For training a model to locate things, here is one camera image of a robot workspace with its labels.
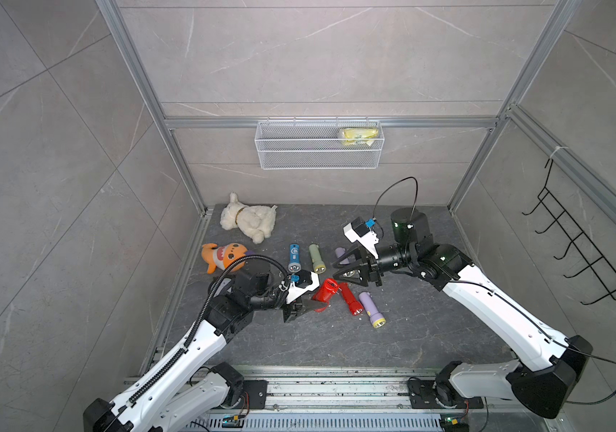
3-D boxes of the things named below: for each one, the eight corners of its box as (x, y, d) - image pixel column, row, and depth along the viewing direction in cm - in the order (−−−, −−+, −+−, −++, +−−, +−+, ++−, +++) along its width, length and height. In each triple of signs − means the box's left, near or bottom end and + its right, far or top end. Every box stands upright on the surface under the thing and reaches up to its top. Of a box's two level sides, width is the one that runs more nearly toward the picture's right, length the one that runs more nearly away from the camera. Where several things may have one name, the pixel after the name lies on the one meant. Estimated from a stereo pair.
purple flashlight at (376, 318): (375, 330, 87) (377, 326, 85) (357, 297, 95) (358, 293, 92) (385, 326, 88) (387, 322, 86) (366, 293, 96) (368, 289, 93)
